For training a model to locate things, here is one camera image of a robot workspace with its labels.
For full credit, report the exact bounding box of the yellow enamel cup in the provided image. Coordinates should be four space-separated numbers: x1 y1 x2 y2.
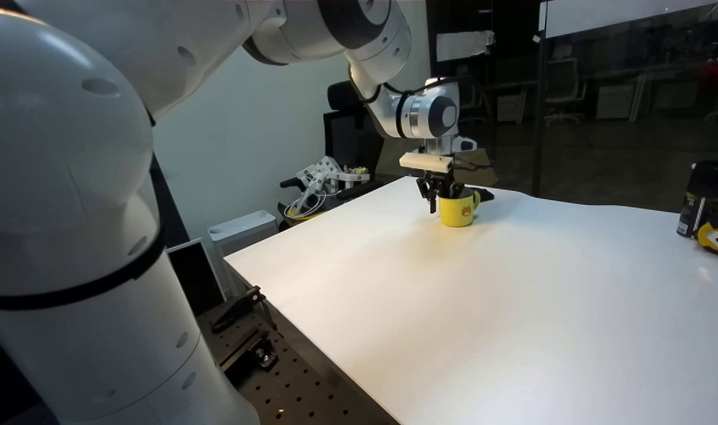
438 187 485 232

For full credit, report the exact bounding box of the white flat box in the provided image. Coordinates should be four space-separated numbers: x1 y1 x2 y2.
205 207 281 256

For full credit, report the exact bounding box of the black table clamp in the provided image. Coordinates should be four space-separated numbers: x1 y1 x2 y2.
205 285 269 334

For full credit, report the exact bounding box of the black and orange device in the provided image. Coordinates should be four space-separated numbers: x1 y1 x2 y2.
675 158 718 240

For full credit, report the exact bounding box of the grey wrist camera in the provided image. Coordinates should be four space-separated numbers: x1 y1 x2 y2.
452 134 483 156

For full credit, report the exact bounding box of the black metal bracket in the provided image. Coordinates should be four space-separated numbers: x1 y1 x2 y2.
218 322 281 373

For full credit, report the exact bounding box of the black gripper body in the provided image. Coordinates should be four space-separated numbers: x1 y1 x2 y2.
413 168 466 195

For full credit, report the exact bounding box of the grey panel box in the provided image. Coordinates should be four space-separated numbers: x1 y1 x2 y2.
164 235 230 318

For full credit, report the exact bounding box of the white gripper mount plate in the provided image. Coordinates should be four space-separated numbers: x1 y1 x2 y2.
398 149 458 174

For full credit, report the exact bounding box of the white and black gadget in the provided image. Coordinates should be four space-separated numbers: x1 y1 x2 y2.
276 154 373 224

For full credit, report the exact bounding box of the black office chair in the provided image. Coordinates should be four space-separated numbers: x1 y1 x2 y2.
322 77 395 187

